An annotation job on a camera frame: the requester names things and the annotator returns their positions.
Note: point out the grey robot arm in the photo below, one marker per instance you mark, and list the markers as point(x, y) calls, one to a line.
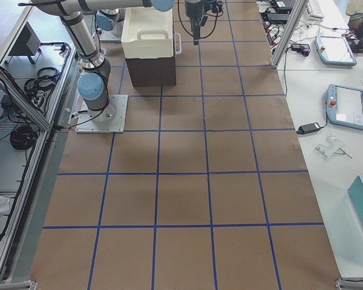
point(111, 20)
point(93, 85)

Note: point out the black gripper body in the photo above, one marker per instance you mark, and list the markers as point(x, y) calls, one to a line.
point(192, 8)

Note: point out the clear acrylic bracket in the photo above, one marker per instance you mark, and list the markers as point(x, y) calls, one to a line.
point(332, 146)

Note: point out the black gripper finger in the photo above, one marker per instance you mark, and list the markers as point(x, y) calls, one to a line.
point(195, 28)

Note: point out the far blue teach pendant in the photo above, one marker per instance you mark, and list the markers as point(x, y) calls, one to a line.
point(334, 51)

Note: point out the black power adapter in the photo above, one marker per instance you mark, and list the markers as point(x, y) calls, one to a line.
point(308, 128)

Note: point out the brown paper table mat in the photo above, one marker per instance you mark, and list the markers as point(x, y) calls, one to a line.
point(207, 187)

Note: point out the aluminium frame post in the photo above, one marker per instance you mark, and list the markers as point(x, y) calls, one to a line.
point(292, 22)

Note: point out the white plastic tray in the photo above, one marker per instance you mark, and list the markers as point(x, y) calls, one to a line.
point(147, 33)

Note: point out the black monitor on shelf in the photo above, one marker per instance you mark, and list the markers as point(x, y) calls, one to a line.
point(27, 45)

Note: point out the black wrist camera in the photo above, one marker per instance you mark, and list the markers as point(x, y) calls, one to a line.
point(215, 6)

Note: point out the blue teach pendant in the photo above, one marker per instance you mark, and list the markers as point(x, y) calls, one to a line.
point(344, 106)
point(334, 51)

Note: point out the near blue teach pendant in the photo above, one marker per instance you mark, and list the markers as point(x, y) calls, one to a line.
point(344, 106)

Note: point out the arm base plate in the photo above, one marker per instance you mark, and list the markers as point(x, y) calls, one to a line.
point(111, 36)
point(112, 119)

